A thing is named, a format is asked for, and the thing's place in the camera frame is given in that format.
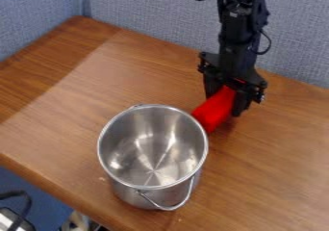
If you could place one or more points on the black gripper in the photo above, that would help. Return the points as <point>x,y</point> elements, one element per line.
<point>230,67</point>

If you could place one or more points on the red rectangular block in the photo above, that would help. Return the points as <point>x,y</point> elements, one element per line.
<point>215,109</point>

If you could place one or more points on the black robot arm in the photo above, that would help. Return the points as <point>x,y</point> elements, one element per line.
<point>242,42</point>

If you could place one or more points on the grey box under table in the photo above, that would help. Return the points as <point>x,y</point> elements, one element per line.
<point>8,218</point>

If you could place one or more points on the metal pot with handle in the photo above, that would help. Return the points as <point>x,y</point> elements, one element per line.
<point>152,148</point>

